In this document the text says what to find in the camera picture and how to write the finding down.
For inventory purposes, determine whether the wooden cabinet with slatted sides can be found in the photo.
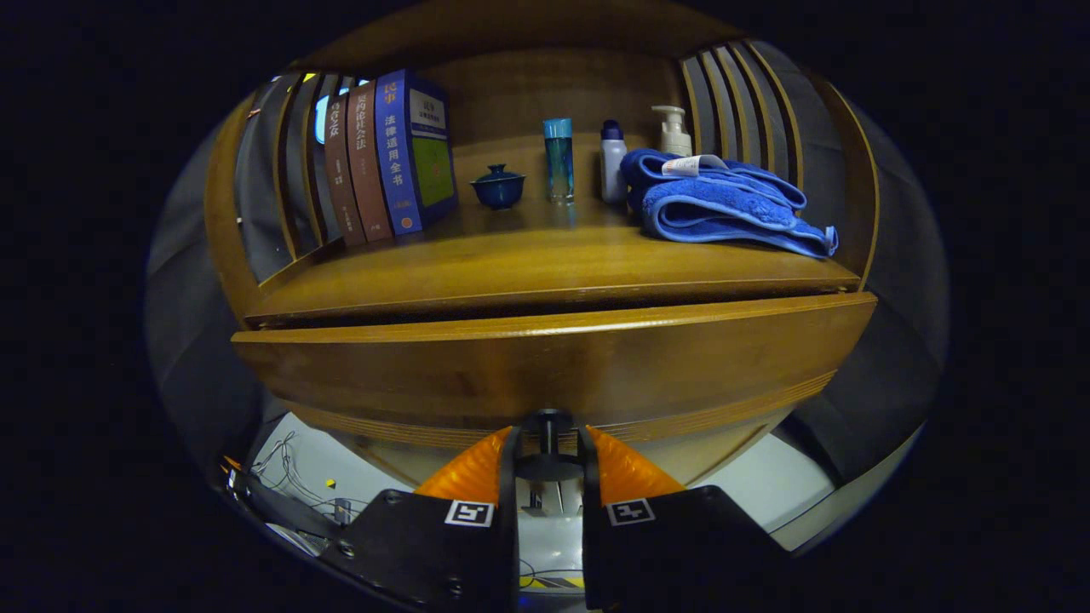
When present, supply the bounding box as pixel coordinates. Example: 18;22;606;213
204;0;882;518

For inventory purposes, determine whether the wooden drawer with black knob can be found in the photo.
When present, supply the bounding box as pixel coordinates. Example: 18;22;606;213
232;292;878;486

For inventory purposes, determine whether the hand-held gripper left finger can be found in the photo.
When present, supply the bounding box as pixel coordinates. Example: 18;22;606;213
319;426;520;613

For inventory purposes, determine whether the small white bottle blue cap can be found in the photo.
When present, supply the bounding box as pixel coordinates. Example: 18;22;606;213
599;120;628;204

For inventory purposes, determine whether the reddish brown book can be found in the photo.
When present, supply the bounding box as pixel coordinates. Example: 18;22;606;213
347;81;394;242

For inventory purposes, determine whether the blue lidded teacup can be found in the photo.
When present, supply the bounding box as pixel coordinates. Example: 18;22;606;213
470;164;526;210

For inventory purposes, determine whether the teal glass bottle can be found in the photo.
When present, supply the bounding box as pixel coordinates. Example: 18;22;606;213
543;118;575;203

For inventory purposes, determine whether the blue book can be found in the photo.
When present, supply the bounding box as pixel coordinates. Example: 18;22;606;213
375;70;459;237

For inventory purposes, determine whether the blue folded towel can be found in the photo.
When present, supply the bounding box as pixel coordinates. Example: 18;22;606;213
620;149;840;259

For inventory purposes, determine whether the white pump bottle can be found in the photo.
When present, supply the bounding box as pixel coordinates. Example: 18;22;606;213
651;106;693;158

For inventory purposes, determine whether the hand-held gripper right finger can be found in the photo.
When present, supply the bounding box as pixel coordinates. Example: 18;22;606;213
579;424;793;612

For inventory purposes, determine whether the dark brown book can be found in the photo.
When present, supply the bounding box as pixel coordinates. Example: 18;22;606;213
324;92;367;248

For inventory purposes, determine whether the wooden countertop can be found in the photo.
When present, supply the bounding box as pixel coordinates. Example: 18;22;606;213
245;140;861;329

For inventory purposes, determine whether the tangle of thin cables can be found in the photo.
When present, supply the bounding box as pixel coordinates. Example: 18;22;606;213
247;430;376;533

